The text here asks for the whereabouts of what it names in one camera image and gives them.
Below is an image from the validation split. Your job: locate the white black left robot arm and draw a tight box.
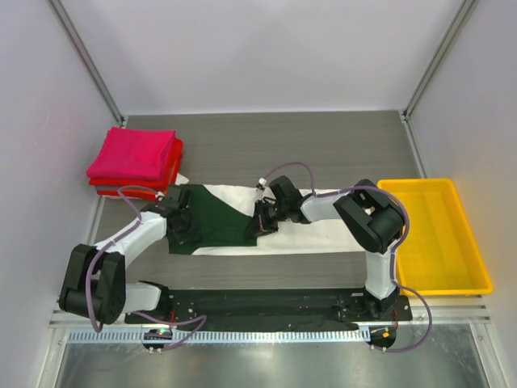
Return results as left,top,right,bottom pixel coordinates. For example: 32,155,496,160
58,185,202,331

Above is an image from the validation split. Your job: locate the white and green raglan t-shirt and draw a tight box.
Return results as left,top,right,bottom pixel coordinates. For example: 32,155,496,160
166,182,367,257

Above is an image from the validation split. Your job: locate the yellow plastic bin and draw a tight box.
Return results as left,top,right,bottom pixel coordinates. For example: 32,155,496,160
377,179,494,296

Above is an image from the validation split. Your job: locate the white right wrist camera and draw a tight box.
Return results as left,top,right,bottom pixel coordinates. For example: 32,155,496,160
255,177,267,192

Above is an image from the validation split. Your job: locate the folded orange t-shirt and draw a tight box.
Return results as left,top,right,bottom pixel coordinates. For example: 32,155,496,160
90,179,172,201

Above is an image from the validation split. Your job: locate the folded red t-shirt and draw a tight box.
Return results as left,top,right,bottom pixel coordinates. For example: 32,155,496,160
89,139,183,188

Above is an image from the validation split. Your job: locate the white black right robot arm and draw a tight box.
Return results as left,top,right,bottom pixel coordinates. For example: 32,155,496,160
244,175,408,318

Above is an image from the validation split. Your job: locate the white slotted cable duct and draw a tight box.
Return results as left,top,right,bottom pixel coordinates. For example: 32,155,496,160
67,327,370,345

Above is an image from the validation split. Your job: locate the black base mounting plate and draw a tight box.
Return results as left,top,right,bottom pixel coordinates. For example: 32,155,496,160
146,288,413,323

